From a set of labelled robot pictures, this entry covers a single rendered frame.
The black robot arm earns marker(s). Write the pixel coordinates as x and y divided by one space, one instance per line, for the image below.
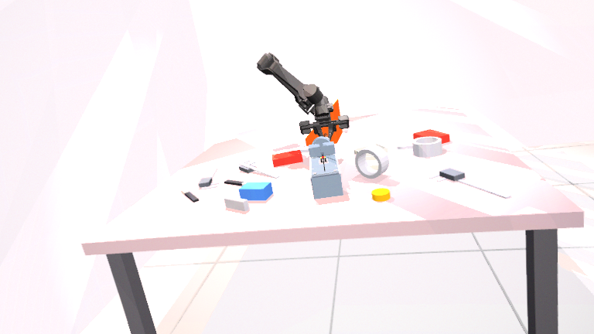
306 95

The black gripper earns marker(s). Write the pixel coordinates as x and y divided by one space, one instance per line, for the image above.
321 122

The yellow short cylinder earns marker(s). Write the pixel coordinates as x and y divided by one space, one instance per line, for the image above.
380 194

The blue block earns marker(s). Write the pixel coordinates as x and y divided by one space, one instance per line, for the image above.
256 191

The grey hollow cylinder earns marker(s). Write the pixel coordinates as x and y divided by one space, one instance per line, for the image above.
427 147
364 169

